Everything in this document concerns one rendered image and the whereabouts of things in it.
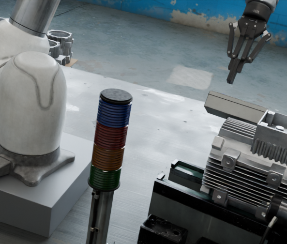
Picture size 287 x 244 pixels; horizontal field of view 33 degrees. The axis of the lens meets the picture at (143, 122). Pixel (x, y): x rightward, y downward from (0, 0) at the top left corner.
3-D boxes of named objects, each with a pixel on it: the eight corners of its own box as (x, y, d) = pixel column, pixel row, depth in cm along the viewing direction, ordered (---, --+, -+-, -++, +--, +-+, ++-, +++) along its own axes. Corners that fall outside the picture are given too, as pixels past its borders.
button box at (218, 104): (264, 132, 134) (270, 114, 135) (263, 126, 127) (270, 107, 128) (206, 113, 140) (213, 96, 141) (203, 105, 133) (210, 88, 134)
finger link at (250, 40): (253, 29, 141) (258, 30, 140) (240, 64, 139) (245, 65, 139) (252, 23, 137) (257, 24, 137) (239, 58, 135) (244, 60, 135)
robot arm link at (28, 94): (7, 160, 111) (13, 72, 101) (-15, 123, 124) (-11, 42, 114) (71, 152, 120) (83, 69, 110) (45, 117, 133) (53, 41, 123)
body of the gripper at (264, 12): (244, -2, 138) (232, 27, 137) (273, 5, 135) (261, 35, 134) (245, 10, 145) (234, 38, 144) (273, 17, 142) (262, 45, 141)
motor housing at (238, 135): (294, 199, 120) (317, 132, 112) (279, 240, 104) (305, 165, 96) (218, 172, 127) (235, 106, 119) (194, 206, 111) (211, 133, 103)
